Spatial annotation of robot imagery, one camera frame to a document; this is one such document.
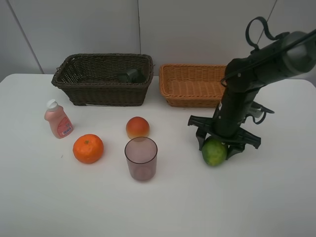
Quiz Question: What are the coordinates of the round bread bun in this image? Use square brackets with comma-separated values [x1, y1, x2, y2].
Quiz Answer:
[126, 117, 150, 139]

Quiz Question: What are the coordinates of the black rectangular box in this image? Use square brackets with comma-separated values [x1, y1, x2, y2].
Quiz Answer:
[118, 68, 146, 83]

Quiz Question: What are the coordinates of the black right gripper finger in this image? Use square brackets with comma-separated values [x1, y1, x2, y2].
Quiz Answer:
[196, 127, 209, 151]
[226, 144, 245, 160]

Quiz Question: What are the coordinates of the pink bottle white cap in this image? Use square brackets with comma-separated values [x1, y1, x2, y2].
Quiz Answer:
[44, 99, 74, 139]

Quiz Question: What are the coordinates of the light orange wicker basket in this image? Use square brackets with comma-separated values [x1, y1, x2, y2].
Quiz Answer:
[159, 64, 226, 108]

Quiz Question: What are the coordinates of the purple translucent cup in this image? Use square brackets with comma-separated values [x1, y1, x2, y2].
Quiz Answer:
[124, 137, 158, 182]

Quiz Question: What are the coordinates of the orange mandarin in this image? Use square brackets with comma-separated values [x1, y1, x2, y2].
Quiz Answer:
[73, 134, 104, 164]

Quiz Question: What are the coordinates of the dark brown wicker basket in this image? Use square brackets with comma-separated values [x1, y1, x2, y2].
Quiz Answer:
[51, 53, 154, 107]

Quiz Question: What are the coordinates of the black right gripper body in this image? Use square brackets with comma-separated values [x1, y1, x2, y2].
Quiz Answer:
[188, 108, 261, 149]

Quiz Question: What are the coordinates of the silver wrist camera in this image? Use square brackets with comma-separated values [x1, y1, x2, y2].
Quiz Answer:
[245, 101, 275, 125]

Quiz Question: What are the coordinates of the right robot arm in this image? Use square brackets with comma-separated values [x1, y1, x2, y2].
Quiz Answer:
[188, 31, 316, 158]

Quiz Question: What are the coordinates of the green lime fruit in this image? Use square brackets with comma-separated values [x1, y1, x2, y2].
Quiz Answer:
[201, 137, 228, 166]

